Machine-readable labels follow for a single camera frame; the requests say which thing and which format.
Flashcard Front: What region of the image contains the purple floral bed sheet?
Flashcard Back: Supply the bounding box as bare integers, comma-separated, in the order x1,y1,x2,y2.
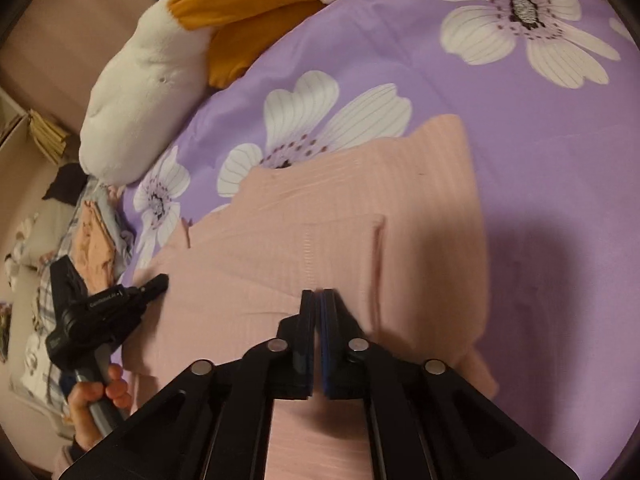
116,0,640,480

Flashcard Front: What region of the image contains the pink striped shirt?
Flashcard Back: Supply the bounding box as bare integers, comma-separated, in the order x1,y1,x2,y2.
121,113,501,480

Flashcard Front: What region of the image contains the white plush blanket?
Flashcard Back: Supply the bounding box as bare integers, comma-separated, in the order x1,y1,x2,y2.
78,0,377,186

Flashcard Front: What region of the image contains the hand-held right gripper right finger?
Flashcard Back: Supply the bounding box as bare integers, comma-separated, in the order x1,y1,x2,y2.
319,288,577,480

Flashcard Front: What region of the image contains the orange printed garment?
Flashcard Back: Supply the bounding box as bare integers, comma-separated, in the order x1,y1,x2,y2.
74,199,128,293

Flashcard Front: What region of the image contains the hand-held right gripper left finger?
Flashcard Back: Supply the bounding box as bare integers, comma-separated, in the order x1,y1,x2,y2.
59,289,317,480

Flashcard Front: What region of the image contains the person's left hand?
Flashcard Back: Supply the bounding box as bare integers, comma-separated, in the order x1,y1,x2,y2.
67,363,134,453

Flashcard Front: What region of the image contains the plaid blanket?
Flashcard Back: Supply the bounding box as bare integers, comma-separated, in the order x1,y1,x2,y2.
9,260,81,413

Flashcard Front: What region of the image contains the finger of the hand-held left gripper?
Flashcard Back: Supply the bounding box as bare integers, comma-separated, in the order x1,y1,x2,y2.
126,273,170,307

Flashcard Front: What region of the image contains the black cloth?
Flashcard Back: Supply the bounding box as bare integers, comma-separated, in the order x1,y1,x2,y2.
42,162,89,204

